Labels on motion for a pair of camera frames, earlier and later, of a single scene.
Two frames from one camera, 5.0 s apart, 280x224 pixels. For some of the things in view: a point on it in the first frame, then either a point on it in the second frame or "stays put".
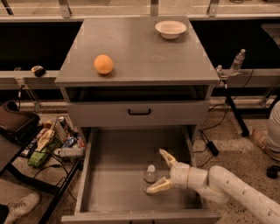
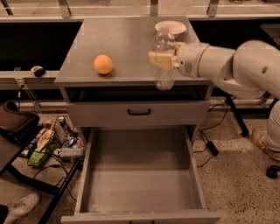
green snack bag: (38, 157) stays put
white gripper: (179, 174) → (187, 60)
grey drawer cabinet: (143, 71) stays put
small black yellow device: (39, 71) stays put
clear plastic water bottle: (150, 177) → (164, 79)
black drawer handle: (139, 114) stays put
